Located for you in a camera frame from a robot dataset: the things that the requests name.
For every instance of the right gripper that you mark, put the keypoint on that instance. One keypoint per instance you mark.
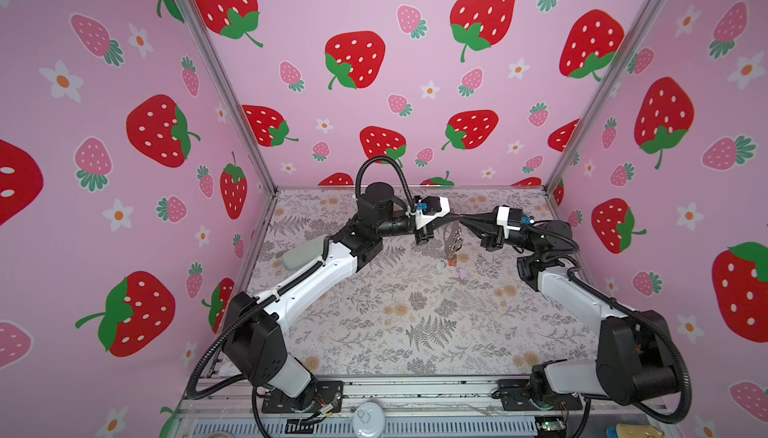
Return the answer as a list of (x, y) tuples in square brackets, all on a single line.
[(491, 240)]

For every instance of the aluminium front rail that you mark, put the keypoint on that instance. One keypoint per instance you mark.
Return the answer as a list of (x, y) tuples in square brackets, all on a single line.
[(405, 395)]

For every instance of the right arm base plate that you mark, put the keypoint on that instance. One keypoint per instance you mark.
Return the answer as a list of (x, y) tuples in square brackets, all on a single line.
[(522, 395)]

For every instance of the white round knob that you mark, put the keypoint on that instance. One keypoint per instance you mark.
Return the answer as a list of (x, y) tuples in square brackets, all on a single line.
[(369, 421)]

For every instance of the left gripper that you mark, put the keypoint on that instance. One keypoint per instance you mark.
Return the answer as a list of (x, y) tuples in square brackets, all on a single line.
[(440, 216)]

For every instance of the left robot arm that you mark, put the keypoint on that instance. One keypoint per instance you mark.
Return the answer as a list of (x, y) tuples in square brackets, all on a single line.
[(253, 338)]

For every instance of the keyring with strap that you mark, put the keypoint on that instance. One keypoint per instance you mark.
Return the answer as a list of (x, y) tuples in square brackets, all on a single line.
[(453, 242)]

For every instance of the grey-green oblong object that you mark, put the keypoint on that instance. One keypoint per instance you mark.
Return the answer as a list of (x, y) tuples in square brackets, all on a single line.
[(302, 254)]

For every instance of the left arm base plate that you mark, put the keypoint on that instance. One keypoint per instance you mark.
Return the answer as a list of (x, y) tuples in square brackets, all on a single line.
[(320, 394)]

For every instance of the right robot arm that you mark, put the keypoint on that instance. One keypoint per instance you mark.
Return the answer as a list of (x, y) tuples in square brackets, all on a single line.
[(637, 362)]

